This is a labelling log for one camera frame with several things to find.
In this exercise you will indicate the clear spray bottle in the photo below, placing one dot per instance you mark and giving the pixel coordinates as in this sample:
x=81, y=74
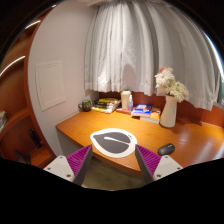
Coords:
x=130, y=105

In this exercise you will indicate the cream lidded tumbler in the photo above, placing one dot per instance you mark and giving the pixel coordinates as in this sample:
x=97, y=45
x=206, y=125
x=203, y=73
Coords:
x=125, y=100

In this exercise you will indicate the white flower bouquet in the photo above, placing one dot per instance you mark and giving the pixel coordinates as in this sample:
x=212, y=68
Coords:
x=165, y=80

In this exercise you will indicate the red-brown flat book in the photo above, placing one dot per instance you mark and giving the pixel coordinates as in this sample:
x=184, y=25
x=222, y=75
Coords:
x=121, y=111

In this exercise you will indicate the white and grey mouse pad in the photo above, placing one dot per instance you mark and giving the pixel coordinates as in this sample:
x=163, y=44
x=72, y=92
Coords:
x=113, y=141

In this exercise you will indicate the white wall panel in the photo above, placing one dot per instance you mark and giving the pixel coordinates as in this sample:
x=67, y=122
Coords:
x=50, y=85

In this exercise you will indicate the white and yellow book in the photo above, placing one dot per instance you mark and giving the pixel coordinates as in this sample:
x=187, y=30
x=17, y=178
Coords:
x=105, y=110

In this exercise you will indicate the black computer mouse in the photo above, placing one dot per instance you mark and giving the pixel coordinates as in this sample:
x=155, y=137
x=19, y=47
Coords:
x=166, y=149

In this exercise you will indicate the white ceramic vase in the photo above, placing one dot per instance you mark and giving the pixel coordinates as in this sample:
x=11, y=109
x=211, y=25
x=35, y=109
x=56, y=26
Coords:
x=168, y=113

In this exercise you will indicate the white curtain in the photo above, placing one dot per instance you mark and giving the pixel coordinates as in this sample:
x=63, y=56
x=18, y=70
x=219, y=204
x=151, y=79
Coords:
x=126, y=50

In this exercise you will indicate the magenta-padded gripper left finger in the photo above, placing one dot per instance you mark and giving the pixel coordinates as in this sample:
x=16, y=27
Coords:
x=60, y=166

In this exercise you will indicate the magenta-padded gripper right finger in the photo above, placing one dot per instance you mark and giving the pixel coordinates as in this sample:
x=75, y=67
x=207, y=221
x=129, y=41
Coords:
x=166, y=165

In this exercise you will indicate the blue cover book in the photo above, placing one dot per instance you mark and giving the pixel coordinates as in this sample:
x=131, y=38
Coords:
x=143, y=109

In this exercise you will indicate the yellow and black book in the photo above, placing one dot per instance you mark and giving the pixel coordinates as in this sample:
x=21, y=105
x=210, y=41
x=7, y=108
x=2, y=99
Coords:
x=108, y=100

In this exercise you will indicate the dark green mug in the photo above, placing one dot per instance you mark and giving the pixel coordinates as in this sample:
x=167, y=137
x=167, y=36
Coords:
x=86, y=105

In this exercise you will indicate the dark cover book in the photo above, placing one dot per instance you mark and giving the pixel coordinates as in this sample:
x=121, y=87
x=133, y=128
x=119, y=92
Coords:
x=104, y=104

